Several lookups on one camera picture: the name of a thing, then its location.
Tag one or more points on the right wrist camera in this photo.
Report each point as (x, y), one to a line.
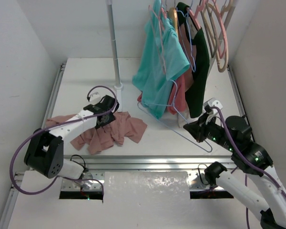
(213, 102)

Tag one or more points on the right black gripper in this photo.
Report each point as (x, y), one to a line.
(197, 128)

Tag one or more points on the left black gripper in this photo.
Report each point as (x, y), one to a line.
(105, 118)

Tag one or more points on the teal hanging t shirt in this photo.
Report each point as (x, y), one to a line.
(175, 59)

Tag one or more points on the white hanging cloth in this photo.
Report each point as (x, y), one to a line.
(178, 119)

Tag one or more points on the beige plastic hanger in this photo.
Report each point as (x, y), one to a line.
(216, 21)

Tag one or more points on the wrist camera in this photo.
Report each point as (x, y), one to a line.
(213, 102)
(94, 98)

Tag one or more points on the pink wire hanger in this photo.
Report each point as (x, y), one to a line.
(157, 28)

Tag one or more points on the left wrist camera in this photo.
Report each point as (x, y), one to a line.
(94, 98)

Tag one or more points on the white foam sheet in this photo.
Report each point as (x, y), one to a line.
(146, 186)

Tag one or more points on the dark green hanging shirt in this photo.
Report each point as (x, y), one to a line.
(194, 45)

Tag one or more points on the grey metal rack pole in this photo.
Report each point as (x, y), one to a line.
(118, 84)

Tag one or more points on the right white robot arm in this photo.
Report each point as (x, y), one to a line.
(234, 135)

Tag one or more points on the pink plastic hanger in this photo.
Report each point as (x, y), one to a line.
(198, 10)

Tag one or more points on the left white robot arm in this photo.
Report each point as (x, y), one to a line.
(45, 152)

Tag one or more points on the pink t shirt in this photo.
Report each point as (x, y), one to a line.
(103, 138)

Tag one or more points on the coral hanging t shirt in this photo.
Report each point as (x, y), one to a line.
(159, 94)

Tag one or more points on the aluminium rail frame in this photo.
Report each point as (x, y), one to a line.
(163, 147)

